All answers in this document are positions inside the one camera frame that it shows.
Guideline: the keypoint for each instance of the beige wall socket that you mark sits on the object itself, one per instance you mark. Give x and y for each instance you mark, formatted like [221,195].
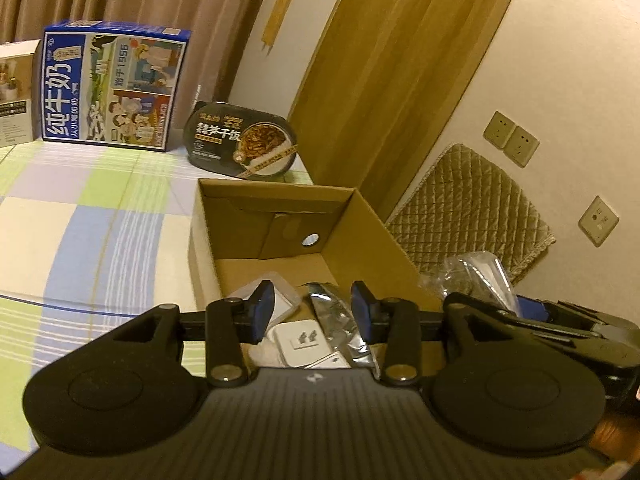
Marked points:
[521,146]
[598,220]
[498,130]

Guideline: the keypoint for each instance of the chair with quilted cover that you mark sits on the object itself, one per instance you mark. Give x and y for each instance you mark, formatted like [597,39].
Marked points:
[475,200]

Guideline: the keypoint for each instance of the clear plastic bag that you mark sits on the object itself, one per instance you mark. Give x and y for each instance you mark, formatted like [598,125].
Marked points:
[480,275]

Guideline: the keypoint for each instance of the clear plastic case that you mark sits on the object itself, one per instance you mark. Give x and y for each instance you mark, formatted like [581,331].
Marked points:
[287,300]

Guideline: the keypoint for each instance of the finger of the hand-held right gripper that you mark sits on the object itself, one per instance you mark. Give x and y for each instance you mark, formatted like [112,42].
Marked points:
[532,308]
[550,332]

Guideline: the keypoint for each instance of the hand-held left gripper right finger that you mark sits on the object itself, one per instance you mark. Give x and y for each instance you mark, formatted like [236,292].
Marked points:
[362,310]

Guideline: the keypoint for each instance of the white power adapter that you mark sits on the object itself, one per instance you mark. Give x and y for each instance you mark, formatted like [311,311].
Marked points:
[300,342]

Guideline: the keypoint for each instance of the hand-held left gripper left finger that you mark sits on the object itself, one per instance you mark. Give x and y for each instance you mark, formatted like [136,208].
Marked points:
[262,310]

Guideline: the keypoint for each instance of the checkered cloth desktop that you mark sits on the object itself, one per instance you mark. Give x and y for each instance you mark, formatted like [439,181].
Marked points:
[75,240]

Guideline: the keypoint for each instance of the silver foil pouch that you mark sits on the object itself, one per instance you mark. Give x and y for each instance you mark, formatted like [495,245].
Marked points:
[332,315]

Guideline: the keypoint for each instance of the wooden door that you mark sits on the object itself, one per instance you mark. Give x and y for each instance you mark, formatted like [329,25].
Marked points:
[400,85]

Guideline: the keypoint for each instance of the yellow wall strip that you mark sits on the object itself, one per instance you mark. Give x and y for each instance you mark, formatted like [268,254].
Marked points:
[277,20]

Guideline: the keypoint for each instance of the brown cardboard box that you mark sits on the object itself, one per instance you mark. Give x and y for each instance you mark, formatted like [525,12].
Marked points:
[360,240]

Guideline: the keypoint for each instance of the blue milk carton box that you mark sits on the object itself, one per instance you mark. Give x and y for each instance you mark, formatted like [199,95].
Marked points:
[75,90]

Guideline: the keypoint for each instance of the white product box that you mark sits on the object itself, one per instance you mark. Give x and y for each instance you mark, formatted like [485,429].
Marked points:
[17,110]

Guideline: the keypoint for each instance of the black instant meal bowl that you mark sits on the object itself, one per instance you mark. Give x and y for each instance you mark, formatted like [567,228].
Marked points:
[225,135]

